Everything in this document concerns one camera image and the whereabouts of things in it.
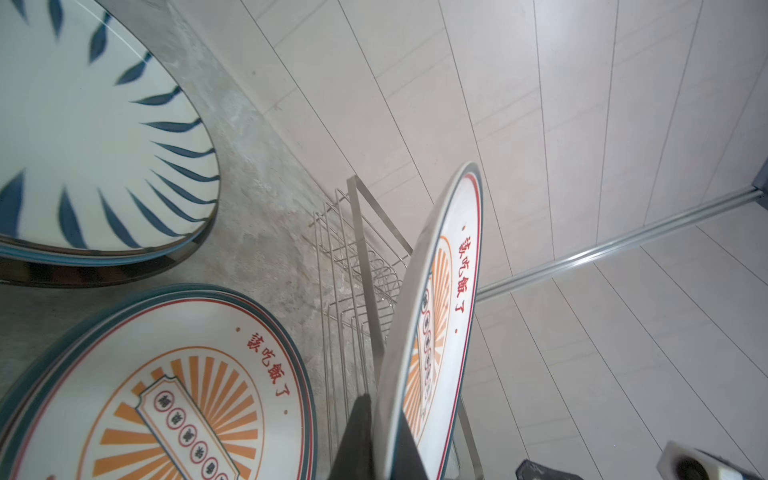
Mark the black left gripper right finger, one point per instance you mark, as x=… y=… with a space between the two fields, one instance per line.
x=407 y=463

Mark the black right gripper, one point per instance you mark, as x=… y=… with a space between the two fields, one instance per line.
x=529 y=470

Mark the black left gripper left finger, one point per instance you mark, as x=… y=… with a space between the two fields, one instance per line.
x=354 y=458

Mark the white plate orange sunburst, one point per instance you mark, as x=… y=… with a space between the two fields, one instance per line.
x=427 y=343

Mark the large orange sunburst plate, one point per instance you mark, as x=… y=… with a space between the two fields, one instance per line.
x=300 y=360

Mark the white blue leaf plate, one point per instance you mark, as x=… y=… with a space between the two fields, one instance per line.
x=104 y=159

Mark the metal wire dish rack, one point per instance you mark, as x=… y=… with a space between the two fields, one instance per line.
x=362 y=259

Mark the aluminium corner post right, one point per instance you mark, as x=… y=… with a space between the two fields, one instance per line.
x=756 y=192

